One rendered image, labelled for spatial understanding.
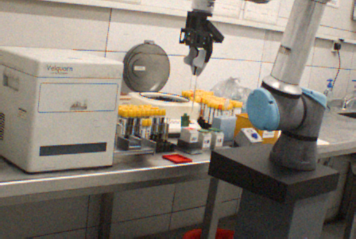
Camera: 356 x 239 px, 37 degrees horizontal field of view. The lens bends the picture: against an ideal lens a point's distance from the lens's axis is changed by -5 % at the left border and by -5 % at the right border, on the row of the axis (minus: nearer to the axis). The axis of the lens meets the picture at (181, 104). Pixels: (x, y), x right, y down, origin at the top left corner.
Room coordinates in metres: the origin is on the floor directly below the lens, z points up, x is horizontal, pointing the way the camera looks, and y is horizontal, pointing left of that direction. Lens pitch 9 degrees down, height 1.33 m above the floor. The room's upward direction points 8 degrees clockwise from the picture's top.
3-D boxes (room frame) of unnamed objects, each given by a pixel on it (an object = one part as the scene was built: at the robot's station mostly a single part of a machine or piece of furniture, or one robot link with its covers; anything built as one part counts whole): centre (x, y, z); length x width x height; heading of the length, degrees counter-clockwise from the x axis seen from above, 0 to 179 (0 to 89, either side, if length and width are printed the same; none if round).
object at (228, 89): (2.66, -0.19, 0.97); 0.26 x 0.17 x 0.19; 152
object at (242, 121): (2.15, -0.30, 0.92); 0.13 x 0.13 x 0.10; 43
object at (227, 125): (2.06, -0.16, 0.92); 0.10 x 0.07 x 0.10; 142
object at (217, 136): (1.96, -0.13, 0.91); 0.05 x 0.04 x 0.07; 45
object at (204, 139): (1.92, -0.09, 0.91); 0.05 x 0.04 x 0.07; 45
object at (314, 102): (1.61, -0.36, 1.11); 0.13 x 0.12 x 0.14; 128
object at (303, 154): (1.62, -0.36, 0.99); 0.15 x 0.15 x 0.10
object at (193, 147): (1.87, -0.04, 0.89); 0.09 x 0.05 x 0.04; 48
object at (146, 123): (1.80, 0.09, 0.93); 0.17 x 0.09 x 0.11; 136
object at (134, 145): (1.61, 0.15, 0.92); 0.21 x 0.07 x 0.05; 135
